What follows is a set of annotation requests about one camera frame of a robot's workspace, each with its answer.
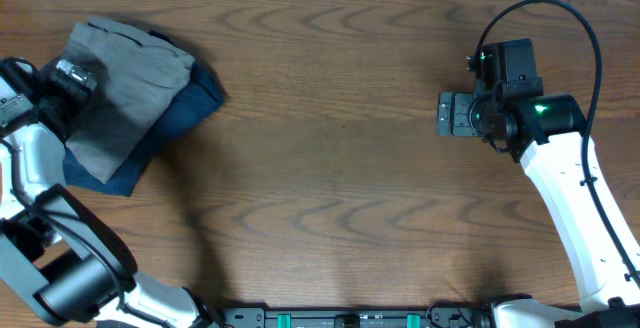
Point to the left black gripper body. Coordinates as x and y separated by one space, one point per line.
67 103

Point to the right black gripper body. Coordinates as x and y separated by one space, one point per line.
462 101

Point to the grey shorts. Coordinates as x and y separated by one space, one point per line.
137 74

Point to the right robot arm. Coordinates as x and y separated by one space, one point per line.
546 136

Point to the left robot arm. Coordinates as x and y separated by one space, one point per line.
57 256

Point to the folded dark blue garment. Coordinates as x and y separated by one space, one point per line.
201 97

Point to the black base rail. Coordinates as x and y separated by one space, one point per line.
441 313

